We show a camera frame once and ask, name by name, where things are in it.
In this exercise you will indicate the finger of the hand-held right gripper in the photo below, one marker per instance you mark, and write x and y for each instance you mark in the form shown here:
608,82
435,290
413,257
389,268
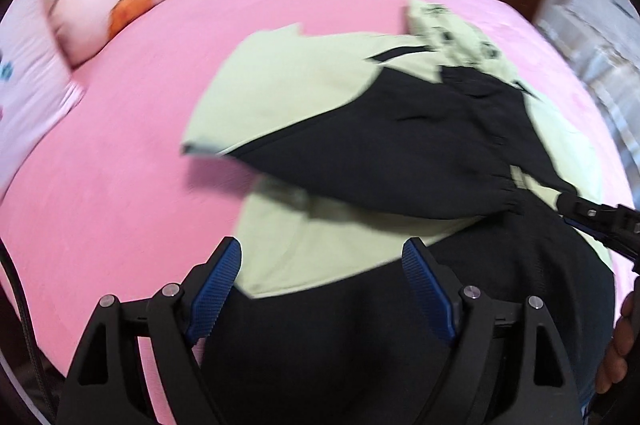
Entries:
582,207

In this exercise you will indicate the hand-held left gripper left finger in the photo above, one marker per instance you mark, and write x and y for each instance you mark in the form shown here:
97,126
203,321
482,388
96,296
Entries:
216,285

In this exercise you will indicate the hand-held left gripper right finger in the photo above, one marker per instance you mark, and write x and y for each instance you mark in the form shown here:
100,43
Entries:
429,287

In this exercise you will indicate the green and black jacket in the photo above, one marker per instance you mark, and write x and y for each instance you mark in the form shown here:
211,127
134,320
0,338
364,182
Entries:
350,140

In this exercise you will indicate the person's right hand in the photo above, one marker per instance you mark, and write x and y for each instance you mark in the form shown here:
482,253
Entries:
620,345

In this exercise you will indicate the pink bed blanket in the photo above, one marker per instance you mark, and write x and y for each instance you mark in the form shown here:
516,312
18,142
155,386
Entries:
140,165

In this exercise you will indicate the white lace covered sofa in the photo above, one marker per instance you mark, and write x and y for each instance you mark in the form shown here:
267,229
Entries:
595,35

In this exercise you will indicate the pale pink pillow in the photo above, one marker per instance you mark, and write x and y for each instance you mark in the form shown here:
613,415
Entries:
30,95

